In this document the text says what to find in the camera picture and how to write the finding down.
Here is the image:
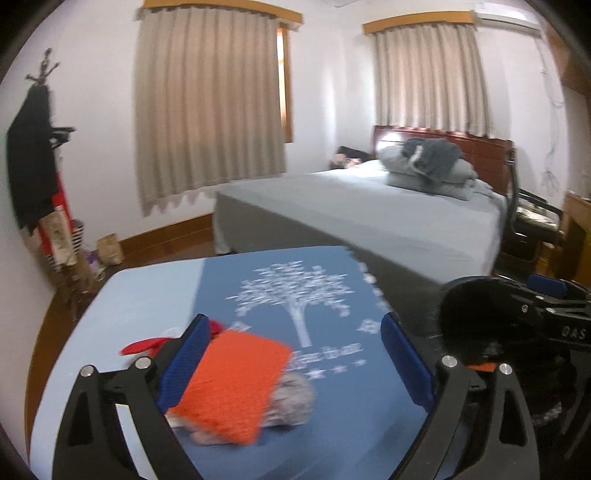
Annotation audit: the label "black trash bin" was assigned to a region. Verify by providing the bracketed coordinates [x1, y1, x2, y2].
[431, 276, 577, 430]

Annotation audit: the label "wooden desk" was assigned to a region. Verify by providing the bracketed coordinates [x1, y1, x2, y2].
[555, 191, 591, 287]

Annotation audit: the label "red ribbon bow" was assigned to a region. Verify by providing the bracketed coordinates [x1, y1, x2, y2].
[119, 319, 225, 358]

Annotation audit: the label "black office chair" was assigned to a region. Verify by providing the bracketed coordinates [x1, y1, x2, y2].
[495, 148, 563, 279]

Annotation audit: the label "wooden coat rack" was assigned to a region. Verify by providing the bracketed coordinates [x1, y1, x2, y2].
[25, 48, 100, 322]

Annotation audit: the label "brown paper bag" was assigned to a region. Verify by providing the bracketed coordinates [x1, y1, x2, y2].
[96, 234, 124, 266]

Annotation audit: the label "blue tree print tablecloth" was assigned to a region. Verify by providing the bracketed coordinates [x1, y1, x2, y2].
[30, 247, 426, 479]

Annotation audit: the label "wooden headboard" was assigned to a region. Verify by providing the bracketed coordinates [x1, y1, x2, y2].
[373, 125, 515, 195]

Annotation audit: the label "bed with grey sheet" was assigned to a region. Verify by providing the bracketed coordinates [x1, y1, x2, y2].
[212, 160, 507, 321]

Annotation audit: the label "striped black white bag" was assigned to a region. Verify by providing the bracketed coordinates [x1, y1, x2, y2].
[44, 219, 84, 272]

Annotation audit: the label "dark grey folded clothes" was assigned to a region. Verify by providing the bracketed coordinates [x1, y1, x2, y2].
[402, 137, 464, 183]

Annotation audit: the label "lower grey pillow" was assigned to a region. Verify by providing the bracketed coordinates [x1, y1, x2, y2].
[387, 173, 474, 201]

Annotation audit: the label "grey pillow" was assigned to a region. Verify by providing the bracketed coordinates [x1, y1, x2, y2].
[378, 146, 478, 184]
[387, 173, 474, 201]

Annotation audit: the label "beige canvas tote bag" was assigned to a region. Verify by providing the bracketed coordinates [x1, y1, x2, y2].
[38, 206, 77, 271]

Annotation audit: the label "upper grey pillow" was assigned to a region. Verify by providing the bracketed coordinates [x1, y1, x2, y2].
[378, 146, 478, 184]

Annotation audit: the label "red hanging bag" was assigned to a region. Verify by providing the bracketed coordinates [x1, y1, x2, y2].
[37, 174, 76, 266]

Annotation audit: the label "beige right window curtain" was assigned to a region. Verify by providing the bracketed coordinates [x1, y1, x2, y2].
[370, 22, 493, 137]

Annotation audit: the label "beige window curtain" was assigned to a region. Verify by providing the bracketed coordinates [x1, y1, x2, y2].
[370, 22, 493, 137]
[134, 5, 287, 214]

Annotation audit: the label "black bag beside bed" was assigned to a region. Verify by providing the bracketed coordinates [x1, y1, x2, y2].
[329, 146, 373, 169]

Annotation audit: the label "black hanging coat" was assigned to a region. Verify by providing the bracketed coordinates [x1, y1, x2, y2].
[6, 85, 58, 232]

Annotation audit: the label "white air conditioner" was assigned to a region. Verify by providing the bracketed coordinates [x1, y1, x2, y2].
[472, 1, 542, 36]

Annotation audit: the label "beige left window curtain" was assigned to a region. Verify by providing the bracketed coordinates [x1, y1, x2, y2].
[134, 5, 287, 214]

